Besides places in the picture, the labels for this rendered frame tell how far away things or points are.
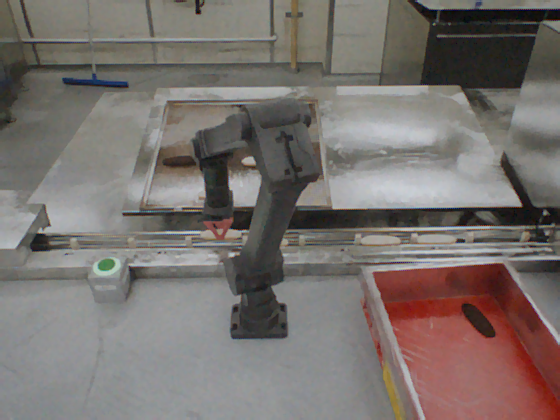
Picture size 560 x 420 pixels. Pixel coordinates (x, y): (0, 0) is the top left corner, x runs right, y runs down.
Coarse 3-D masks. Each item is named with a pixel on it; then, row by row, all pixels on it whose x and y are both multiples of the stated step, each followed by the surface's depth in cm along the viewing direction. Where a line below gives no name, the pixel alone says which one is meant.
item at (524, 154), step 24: (552, 24) 120; (552, 48) 118; (528, 72) 129; (552, 72) 118; (528, 96) 129; (552, 96) 118; (528, 120) 129; (552, 120) 118; (528, 144) 129; (552, 144) 118; (504, 168) 143; (528, 168) 130; (552, 168) 119; (528, 192) 130; (552, 192) 119; (528, 216) 130; (552, 216) 119; (552, 240) 119
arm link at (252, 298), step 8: (248, 280) 96; (256, 280) 96; (264, 280) 97; (248, 288) 96; (256, 288) 98; (264, 288) 101; (248, 296) 96; (256, 296) 97; (264, 296) 98; (248, 304) 97; (256, 304) 98
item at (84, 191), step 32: (128, 96) 207; (480, 96) 207; (512, 96) 207; (96, 128) 183; (128, 128) 183; (64, 160) 163; (96, 160) 163; (128, 160) 163; (64, 192) 147; (96, 192) 147; (64, 224) 134; (96, 224) 134; (128, 224) 134; (160, 224) 134; (192, 224) 134; (288, 224) 134; (320, 224) 134; (352, 224) 134; (384, 224) 134; (416, 224) 134; (448, 224) 134; (480, 224) 134; (512, 224) 134
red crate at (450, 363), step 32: (416, 320) 106; (448, 320) 106; (416, 352) 99; (448, 352) 99; (480, 352) 99; (512, 352) 99; (416, 384) 93; (448, 384) 93; (480, 384) 93; (512, 384) 93; (544, 384) 93; (448, 416) 87; (480, 416) 87; (512, 416) 87; (544, 416) 87
